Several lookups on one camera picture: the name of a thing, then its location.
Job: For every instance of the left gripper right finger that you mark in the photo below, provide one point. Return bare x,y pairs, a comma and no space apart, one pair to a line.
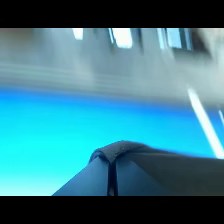
133,181

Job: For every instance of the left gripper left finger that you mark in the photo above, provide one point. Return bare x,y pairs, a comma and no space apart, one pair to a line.
90,180

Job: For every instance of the brown garment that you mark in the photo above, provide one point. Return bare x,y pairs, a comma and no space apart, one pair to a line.
180,173

